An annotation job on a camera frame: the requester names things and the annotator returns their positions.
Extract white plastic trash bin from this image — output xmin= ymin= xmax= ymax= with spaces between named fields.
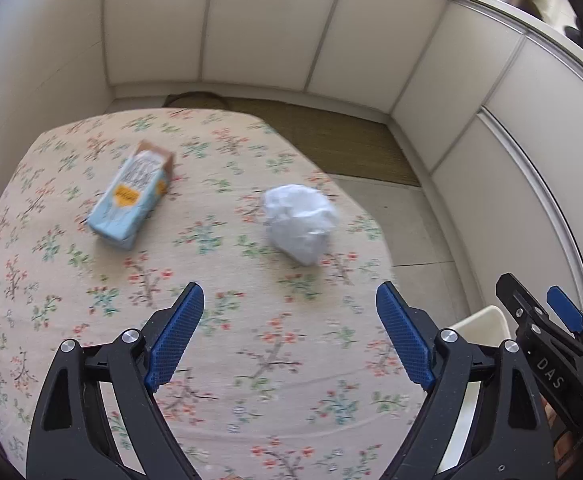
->
xmin=437 ymin=306 xmax=512 ymax=474

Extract white kitchen cabinets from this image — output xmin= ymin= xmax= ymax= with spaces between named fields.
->
xmin=0 ymin=0 xmax=583 ymax=305

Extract floral tablecloth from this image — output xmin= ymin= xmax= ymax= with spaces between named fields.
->
xmin=0 ymin=107 xmax=428 ymax=480

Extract light blue carton box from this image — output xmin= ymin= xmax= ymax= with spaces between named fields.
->
xmin=86 ymin=140 xmax=174 ymax=250

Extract brown floor mat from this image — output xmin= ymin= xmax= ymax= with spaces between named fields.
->
xmin=231 ymin=97 xmax=422 ymax=189

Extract crumpled white paper ball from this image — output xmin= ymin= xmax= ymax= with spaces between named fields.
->
xmin=262 ymin=184 xmax=339 ymax=266

